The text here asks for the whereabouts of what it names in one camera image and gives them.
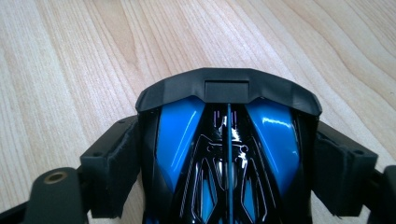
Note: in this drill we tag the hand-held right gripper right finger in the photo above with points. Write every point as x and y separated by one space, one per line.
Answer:
342 174

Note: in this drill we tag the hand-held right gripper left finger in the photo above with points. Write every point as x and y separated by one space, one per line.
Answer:
109 168

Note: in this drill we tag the blue and black toy car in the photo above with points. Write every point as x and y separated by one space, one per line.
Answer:
227 149

